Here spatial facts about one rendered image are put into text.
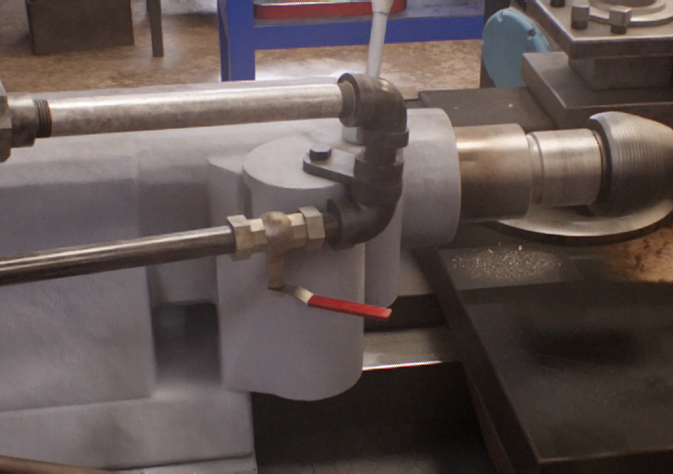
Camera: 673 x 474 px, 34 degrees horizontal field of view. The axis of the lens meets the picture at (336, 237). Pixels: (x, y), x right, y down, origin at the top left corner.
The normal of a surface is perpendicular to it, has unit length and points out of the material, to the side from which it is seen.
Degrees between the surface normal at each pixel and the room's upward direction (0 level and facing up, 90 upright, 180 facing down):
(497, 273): 0
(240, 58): 90
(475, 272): 0
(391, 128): 84
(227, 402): 62
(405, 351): 0
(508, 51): 95
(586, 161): 53
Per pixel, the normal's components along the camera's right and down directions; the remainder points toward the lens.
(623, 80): 0.12, 0.47
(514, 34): -0.82, 0.35
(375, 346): 0.00, -0.88
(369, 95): 0.47, -0.04
